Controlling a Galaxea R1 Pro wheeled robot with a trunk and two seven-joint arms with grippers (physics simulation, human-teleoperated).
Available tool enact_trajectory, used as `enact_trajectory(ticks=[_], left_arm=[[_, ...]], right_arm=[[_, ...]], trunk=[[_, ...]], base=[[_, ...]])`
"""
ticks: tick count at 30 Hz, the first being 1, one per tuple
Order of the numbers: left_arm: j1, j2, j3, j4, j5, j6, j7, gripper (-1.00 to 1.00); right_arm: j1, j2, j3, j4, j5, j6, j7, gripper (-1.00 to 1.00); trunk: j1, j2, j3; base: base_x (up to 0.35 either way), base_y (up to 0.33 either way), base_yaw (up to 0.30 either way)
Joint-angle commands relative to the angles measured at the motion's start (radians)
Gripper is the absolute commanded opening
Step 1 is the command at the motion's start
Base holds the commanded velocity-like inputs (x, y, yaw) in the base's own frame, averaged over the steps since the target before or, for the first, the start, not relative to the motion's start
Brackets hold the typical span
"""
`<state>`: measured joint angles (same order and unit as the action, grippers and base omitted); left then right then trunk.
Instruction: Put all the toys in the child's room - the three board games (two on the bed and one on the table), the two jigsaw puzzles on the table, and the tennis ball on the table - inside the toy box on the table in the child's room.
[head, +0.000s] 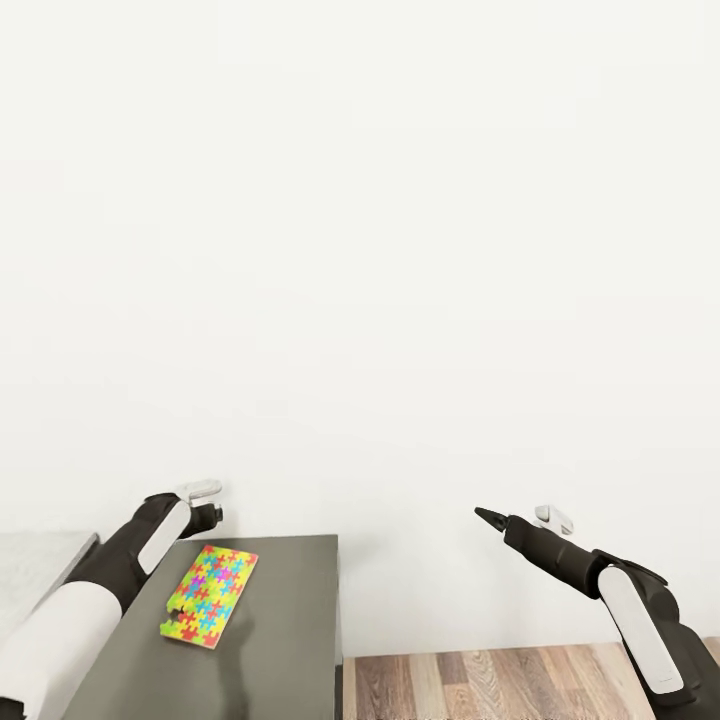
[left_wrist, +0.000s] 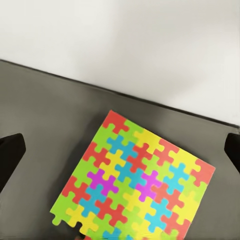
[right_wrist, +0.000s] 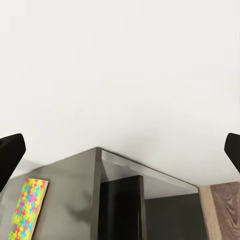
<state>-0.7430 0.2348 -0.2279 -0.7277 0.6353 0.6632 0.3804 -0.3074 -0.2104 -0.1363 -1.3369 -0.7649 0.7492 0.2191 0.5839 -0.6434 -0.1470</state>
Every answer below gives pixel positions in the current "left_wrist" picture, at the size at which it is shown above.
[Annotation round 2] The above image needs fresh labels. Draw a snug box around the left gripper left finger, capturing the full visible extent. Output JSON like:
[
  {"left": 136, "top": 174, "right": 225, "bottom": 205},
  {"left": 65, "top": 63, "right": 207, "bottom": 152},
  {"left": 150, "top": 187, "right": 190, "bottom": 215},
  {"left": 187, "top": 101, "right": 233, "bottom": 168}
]
[{"left": 0, "top": 133, "right": 26, "bottom": 193}]

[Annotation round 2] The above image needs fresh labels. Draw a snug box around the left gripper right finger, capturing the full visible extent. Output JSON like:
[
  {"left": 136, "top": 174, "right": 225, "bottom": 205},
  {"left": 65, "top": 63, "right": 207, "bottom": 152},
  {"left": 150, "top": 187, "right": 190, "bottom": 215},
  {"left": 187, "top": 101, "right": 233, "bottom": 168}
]
[{"left": 224, "top": 132, "right": 240, "bottom": 173}]

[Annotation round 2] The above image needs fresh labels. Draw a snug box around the jigsaw puzzle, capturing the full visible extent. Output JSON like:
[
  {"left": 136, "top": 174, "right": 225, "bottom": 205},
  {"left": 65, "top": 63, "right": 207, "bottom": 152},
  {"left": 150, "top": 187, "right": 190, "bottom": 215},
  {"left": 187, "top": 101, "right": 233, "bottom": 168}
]
[{"left": 50, "top": 110, "right": 216, "bottom": 240}]

